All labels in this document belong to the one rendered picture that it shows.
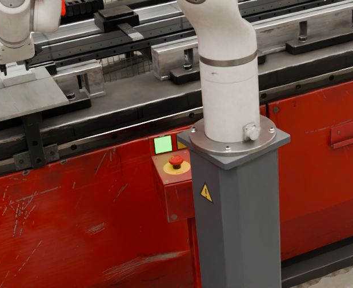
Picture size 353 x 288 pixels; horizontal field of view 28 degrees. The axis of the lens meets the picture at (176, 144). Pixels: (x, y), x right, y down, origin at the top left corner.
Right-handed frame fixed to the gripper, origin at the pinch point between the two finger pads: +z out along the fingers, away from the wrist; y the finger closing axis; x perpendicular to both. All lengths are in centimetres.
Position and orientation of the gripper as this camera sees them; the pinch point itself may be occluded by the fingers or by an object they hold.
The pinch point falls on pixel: (15, 65)
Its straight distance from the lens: 200.7
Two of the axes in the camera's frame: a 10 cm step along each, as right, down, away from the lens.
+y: -9.2, 2.6, -3.0
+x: 3.5, 8.8, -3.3
